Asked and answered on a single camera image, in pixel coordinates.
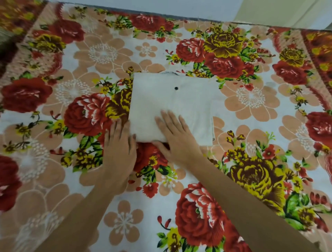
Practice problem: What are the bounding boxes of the person's right hand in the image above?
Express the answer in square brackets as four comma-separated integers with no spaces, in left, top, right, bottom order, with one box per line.
[152,110,203,167]

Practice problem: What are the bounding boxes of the person's left hand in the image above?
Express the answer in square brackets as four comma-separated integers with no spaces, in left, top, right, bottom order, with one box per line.
[102,118,137,179]

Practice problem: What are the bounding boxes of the white garment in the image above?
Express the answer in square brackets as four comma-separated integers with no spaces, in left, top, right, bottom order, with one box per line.
[128,71,216,146]

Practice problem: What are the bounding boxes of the person's right forearm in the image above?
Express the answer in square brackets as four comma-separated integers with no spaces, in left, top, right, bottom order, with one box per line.
[187,153,322,252]

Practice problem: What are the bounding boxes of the person's left forearm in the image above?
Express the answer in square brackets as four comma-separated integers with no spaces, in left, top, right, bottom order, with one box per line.
[33,171,127,252]

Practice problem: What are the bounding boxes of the floral bed sheet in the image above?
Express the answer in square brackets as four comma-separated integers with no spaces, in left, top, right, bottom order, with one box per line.
[0,0,332,252]

